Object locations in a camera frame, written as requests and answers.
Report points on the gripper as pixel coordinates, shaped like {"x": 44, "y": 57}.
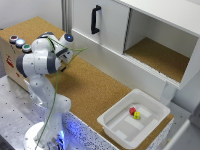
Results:
{"x": 66, "y": 56}

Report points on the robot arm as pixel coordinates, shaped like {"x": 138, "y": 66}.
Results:
{"x": 43, "y": 86}

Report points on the green button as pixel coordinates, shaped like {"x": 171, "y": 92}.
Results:
{"x": 26, "y": 47}

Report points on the blue button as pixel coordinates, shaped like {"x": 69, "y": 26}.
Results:
{"x": 20, "y": 43}

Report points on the white sliding door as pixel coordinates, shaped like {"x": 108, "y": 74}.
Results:
{"x": 105, "y": 23}

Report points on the red button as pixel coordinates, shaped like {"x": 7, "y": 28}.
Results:
{"x": 13, "y": 38}

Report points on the pink block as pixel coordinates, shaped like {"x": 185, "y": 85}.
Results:
{"x": 132, "y": 110}

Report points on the white plastic box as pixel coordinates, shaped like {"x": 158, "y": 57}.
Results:
{"x": 133, "y": 118}

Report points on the white cabinet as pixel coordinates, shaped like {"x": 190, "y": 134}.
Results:
{"x": 156, "y": 43}

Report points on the yellow block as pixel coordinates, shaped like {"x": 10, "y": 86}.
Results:
{"x": 136, "y": 115}

